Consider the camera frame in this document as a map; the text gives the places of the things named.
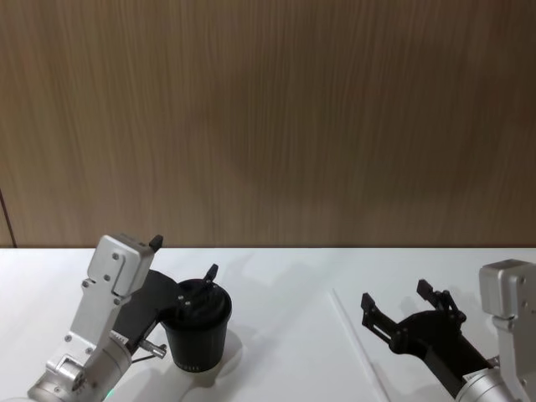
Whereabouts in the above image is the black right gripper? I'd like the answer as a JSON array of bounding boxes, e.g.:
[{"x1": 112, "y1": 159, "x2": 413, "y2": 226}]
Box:
[{"x1": 360, "y1": 279, "x2": 497, "y2": 379}]

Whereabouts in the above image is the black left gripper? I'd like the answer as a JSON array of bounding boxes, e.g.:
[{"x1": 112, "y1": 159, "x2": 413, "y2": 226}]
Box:
[{"x1": 112, "y1": 234, "x2": 219, "y2": 353}]

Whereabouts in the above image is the black paper cup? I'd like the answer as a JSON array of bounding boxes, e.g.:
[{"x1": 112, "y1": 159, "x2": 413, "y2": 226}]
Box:
[{"x1": 161, "y1": 279, "x2": 233, "y2": 374}]

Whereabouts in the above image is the thin white strip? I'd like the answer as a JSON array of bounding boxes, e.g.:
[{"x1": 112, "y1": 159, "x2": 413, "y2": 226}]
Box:
[{"x1": 332, "y1": 287, "x2": 391, "y2": 402}]

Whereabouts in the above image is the thin dark cable silver plug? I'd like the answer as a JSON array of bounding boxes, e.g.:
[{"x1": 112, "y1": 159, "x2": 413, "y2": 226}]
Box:
[{"x1": 128, "y1": 339, "x2": 169, "y2": 364}]

